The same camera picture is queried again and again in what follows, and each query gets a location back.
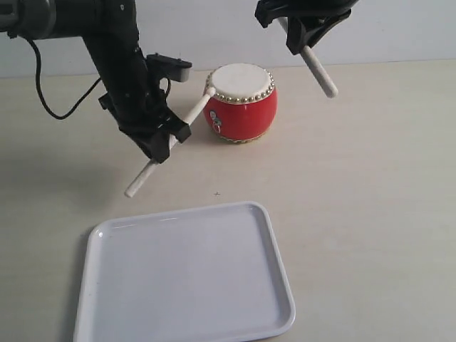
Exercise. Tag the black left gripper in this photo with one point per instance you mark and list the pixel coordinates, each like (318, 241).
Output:
(139, 105)

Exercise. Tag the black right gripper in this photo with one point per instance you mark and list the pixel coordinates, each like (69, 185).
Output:
(302, 29)

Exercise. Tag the white plastic tray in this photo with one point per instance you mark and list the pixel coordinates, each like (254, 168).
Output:
(202, 274)

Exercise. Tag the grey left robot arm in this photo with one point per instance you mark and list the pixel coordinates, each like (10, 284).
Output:
(106, 27)

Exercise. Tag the small red drum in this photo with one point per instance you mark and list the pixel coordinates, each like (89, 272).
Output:
(245, 102)

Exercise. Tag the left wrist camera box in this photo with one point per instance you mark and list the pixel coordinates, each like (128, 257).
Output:
(175, 69)

